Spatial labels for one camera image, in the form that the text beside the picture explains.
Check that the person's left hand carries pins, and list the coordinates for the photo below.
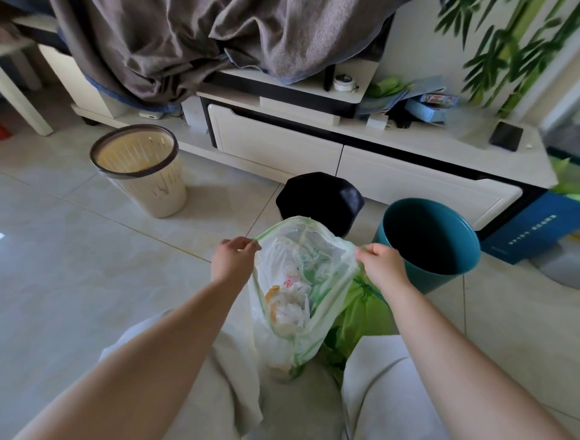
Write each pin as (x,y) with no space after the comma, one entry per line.
(231,265)

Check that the person's right hand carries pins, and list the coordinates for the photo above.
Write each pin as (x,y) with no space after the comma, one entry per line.
(385,272)

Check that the person's right fingers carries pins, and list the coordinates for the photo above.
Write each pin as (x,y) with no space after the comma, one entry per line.
(368,253)

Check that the person's left fingers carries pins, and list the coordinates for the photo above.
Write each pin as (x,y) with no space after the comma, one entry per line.
(247,243)

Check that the translucent white garbage bag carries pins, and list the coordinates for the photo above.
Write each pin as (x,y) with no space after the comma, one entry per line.
(326,267)

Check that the person's right forearm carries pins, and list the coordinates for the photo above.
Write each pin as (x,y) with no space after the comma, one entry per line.
(453,362)

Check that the person's left forearm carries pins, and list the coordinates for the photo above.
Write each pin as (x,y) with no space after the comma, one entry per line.
(149,362)

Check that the green plastic garbage bag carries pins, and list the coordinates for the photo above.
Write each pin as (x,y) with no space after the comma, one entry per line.
(362,312)

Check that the teal plastic wastebasket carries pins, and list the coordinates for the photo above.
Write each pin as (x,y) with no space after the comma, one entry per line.
(430,267)

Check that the crumpled paper trash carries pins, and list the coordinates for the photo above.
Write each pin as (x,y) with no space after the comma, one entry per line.
(290,308)

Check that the white low cabinet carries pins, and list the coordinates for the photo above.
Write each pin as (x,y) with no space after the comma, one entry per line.
(281,145)

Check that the cream wastebasket with brown rim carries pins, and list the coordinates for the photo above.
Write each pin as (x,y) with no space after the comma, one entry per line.
(149,190)

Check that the light grey trousers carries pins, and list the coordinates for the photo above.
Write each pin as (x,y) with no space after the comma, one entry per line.
(226,390)

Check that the light blue tissue box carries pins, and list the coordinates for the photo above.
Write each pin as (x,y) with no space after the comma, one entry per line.
(426,112)

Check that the small white device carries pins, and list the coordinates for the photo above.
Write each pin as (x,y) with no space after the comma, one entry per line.
(151,115)

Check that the dark blue cardboard box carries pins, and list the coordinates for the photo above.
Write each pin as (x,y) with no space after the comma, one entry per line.
(530,226)

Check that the green cloth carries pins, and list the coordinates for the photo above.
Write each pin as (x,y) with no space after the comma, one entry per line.
(385,87)

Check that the colourful small box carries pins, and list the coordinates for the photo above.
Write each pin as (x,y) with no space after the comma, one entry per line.
(438,99)

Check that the white round tape roll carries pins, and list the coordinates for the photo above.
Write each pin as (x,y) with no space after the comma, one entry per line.
(345,82)

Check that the black smartphone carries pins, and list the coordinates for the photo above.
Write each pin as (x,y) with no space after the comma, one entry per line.
(506,136)

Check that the green plant leaves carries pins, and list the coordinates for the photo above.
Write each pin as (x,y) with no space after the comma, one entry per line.
(566,179)

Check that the grey blanket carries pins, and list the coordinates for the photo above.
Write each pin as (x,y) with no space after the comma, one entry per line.
(158,45)

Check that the white table leg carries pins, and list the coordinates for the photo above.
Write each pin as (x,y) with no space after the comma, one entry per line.
(27,104)

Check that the green bamboo wall decoration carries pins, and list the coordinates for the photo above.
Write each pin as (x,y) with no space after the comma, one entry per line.
(507,50)

